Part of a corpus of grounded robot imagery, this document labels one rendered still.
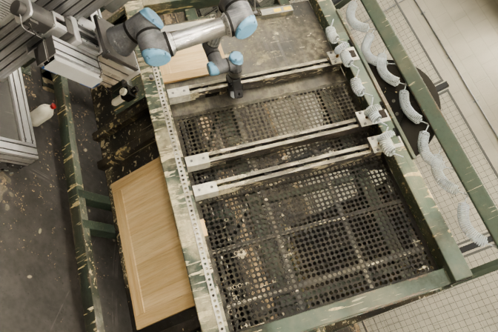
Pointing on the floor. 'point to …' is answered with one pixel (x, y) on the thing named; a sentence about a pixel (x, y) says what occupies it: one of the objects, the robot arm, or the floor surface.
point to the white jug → (41, 114)
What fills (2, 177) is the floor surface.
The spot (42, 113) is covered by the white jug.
